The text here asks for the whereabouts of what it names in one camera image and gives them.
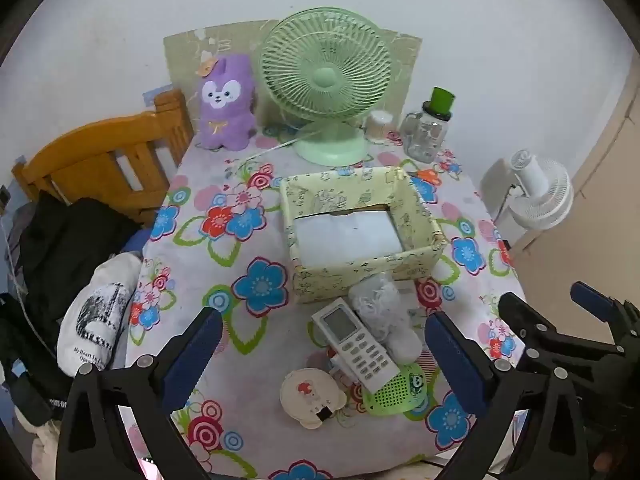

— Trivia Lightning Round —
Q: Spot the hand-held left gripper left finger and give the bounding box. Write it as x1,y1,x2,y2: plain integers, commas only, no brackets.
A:
56,306,224,480

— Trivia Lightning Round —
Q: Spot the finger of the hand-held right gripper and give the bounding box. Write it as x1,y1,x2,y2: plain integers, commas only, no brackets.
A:
498,291,626,368
571,282,640,341

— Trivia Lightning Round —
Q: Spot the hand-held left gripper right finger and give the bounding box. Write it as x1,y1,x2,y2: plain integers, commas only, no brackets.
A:
424,311,586,480

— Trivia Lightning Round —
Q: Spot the white oval case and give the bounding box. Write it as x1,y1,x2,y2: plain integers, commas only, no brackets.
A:
385,330,425,363

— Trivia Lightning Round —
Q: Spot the green perforated panda case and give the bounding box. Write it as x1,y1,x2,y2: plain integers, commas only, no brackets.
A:
362,362,430,418

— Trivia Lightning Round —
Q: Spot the clear plastic bag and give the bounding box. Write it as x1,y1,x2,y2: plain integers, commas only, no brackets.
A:
348,272,408,346

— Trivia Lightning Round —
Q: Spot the white remote control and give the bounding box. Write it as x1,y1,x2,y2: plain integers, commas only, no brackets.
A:
311,297,401,393

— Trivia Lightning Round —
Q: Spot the round cream compact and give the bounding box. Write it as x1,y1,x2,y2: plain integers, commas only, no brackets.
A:
280,366,347,431

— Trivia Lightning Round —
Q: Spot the yellow printed storage box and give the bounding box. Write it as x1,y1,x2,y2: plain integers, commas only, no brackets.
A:
279,165,447,305

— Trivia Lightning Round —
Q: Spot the white printed tote bag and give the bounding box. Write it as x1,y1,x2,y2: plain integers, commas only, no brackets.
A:
56,252,143,376

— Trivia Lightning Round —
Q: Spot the white floor fan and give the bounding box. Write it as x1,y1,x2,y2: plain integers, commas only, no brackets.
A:
481,149,575,233

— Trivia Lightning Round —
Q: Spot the black bag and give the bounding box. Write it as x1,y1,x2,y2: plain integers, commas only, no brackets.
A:
0,292,76,441

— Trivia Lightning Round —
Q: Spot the black clothing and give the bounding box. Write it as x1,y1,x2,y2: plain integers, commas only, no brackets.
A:
17,192,151,321

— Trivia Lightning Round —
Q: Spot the glass mug jar green lid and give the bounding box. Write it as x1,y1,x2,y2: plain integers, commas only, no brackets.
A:
400,87,456,163

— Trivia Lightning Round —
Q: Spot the wooden chair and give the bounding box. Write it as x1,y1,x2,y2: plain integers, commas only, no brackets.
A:
12,89,195,228

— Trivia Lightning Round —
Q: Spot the purple plush toy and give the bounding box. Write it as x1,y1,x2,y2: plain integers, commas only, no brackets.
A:
194,54,258,152

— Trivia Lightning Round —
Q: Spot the clear cotton swab container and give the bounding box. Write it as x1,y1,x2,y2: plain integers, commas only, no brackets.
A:
365,110,394,143

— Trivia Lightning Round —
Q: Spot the beige printed cardboard sheet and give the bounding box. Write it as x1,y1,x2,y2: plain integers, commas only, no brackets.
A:
163,20,422,126

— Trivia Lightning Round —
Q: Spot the green desk fan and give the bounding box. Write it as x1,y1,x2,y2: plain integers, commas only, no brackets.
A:
259,6,393,167

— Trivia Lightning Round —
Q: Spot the black fan power cable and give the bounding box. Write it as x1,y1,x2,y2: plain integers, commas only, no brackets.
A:
492,185,521,223

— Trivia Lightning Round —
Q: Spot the white fan cable with plug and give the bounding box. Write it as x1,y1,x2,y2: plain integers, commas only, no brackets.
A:
239,125,321,168

